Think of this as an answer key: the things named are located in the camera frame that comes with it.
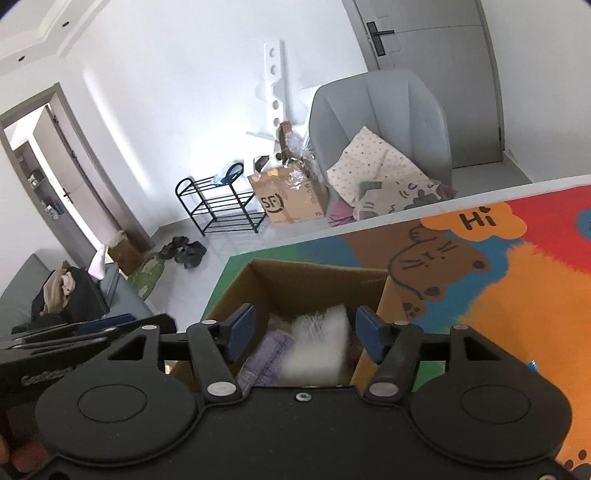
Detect green patterned floor mat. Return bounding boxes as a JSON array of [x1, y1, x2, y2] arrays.
[[127, 253, 168, 301]]

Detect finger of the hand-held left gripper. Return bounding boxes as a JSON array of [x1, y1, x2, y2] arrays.
[[0, 336, 112, 366], [11, 313, 178, 346]]

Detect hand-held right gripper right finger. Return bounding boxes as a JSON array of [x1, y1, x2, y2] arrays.
[[355, 305, 527, 403]]

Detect black shoe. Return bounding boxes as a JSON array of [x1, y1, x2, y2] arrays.
[[159, 235, 191, 262], [182, 241, 208, 270]]

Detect black door handle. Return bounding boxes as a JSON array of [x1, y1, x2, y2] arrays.
[[366, 21, 396, 57]]

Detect grey door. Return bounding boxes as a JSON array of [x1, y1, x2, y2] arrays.
[[342, 0, 505, 169]]

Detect white tissue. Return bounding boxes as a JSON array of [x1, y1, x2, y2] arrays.
[[88, 244, 110, 279]]

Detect open white interior door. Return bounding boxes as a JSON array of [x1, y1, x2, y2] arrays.
[[32, 104, 126, 260]]

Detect small brown cardboard box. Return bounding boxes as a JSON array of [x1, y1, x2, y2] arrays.
[[107, 231, 145, 274]]

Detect white clear snack packet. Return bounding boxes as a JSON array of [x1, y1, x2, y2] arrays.
[[278, 304, 352, 387]]

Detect grey armchair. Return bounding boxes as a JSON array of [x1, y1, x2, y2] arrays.
[[308, 70, 452, 205]]

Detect colourful printed table mat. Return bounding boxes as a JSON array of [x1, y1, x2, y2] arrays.
[[201, 185, 591, 479]]

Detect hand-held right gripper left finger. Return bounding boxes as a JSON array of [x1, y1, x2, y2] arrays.
[[108, 302, 257, 404]]

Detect black bag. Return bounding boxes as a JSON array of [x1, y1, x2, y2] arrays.
[[30, 261, 112, 325]]

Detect printed cardboard box with clutter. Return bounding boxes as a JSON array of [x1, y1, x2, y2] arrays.
[[247, 121, 330, 226]]

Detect pink cloth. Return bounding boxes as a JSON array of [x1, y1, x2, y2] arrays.
[[328, 202, 357, 227]]

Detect blue item on shoe rack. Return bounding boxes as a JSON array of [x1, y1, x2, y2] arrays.
[[212, 161, 246, 186]]

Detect grey sofa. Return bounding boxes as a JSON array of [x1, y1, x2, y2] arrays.
[[0, 251, 156, 339]]

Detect person's left hand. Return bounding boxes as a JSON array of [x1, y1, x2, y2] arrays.
[[0, 434, 49, 474]]

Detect beige cloth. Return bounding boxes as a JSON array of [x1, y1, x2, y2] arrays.
[[43, 268, 77, 315]]

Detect white perforated rack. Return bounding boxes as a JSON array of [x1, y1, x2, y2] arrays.
[[246, 41, 311, 154]]

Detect black metal shoe rack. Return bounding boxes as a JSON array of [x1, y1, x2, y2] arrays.
[[174, 162, 267, 236]]

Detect purple snack packet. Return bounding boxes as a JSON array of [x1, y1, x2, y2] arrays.
[[235, 330, 297, 389]]

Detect dotted cream cushion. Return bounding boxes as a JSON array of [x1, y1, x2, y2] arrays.
[[327, 126, 458, 223]]

